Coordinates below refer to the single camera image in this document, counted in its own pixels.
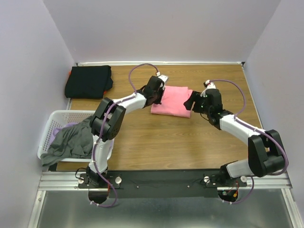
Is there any white plastic laundry basket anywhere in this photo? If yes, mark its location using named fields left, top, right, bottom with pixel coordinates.
left=37, top=110, right=114, bottom=163

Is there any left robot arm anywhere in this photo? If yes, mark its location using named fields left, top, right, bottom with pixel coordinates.
left=89, top=75, right=169, bottom=188

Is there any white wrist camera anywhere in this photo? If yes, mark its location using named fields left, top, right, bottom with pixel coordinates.
left=156, top=72, right=169, bottom=87
left=200, top=80, right=216, bottom=97

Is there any lavender t shirt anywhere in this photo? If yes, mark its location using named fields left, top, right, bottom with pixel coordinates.
left=54, top=122, right=114, bottom=160

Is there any white wall base trim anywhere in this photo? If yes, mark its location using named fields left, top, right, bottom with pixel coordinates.
left=76, top=61, right=242, bottom=67

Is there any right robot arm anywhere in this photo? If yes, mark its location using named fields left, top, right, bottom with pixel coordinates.
left=184, top=89, right=287, bottom=186

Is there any grey t shirt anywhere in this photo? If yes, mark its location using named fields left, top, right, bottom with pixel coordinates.
left=40, top=116, right=94, bottom=167

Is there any black folded t shirt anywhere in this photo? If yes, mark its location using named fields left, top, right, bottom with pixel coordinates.
left=65, top=65, right=113, bottom=99

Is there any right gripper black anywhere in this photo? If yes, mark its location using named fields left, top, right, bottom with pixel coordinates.
left=183, top=90, right=211, bottom=115

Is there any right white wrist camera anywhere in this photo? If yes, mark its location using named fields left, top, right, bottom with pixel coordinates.
left=200, top=80, right=216, bottom=97

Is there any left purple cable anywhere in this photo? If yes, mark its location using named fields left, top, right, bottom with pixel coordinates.
left=91, top=63, right=162, bottom=207

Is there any pink t shirt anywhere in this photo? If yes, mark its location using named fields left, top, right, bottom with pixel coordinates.
left=151, top=86, right=193, bottom=118

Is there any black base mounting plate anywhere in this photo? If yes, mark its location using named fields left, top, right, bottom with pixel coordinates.
left=78, top=169, right=247, bottom=199

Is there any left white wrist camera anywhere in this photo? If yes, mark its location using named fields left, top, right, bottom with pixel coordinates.
left=156, top=72, right=169, bottom=87

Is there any aluminium extrusion rail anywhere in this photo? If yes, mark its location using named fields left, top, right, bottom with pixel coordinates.
left=38, top=169, right=292, bottom=191

